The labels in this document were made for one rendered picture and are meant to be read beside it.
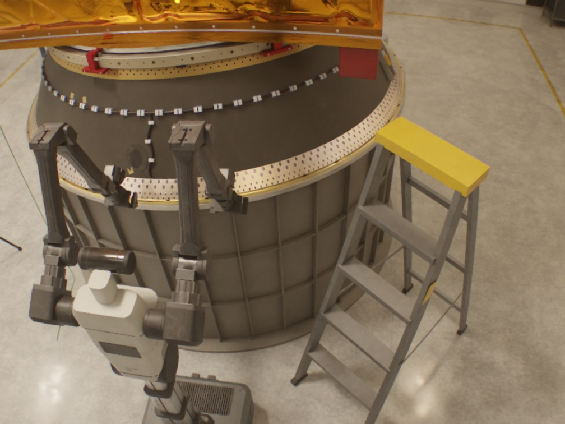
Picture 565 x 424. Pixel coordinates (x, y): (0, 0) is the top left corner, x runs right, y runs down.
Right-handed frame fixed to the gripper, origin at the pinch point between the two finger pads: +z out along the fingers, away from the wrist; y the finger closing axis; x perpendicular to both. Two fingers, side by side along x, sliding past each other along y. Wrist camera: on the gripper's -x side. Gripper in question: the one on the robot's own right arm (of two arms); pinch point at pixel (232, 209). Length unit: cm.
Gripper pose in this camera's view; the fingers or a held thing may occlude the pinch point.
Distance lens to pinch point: 193.1
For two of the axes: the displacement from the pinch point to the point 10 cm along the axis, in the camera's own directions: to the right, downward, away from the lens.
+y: -9.9, -0.5, 1.3
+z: 1.1, 2.5, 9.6
